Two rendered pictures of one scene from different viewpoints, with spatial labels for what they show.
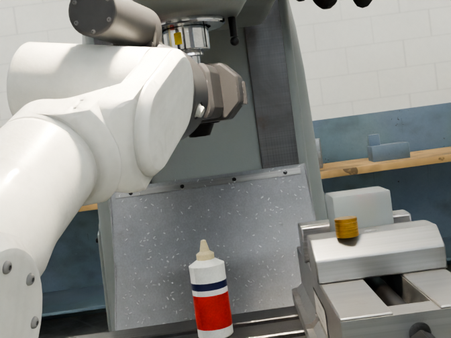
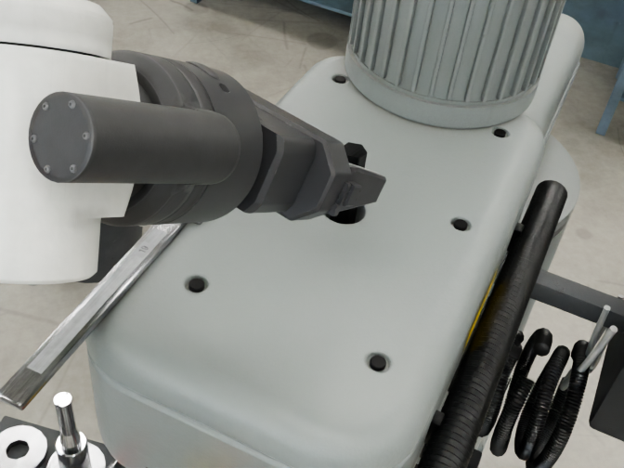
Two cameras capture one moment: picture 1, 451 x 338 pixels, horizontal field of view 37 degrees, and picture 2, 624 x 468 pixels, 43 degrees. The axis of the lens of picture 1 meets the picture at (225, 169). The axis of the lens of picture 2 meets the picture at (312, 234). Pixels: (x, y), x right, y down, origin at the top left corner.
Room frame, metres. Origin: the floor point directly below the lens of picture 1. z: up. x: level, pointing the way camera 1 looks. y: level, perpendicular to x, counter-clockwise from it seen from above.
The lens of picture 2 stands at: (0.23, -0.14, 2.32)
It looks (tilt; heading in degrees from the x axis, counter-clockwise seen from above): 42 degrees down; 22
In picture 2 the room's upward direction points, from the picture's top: 8 degrees clockwise
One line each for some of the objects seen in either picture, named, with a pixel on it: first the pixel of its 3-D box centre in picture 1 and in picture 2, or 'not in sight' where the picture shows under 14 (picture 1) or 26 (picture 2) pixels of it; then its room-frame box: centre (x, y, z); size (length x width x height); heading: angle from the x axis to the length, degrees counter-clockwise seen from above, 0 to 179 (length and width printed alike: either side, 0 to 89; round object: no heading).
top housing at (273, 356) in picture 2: not in sight; (339, 265); (0.72, 0.02, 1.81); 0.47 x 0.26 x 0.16; 1
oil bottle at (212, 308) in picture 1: (209, 288); not in sight; (0.74, 0.04, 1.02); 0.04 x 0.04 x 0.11
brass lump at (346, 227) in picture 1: (346, 227); not in sight; (0.64, -0.11, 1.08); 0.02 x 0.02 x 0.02
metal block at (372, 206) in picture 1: (360, 218); not in sight; (0.71, -0.14, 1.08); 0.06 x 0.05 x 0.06; 89
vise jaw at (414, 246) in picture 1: (373, 250); not in sight; (0.65, -0.13, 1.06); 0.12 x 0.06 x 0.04; 89
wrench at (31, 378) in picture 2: not in sight; (121, 278); (0.54, 0.13, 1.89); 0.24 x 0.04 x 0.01; 3
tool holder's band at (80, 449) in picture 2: not in sight; (71, 444); (0.71, 0.40, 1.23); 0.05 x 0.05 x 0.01
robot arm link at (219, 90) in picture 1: (168, 98); not in sight; (0.62, 0.04, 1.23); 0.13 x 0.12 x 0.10; 76
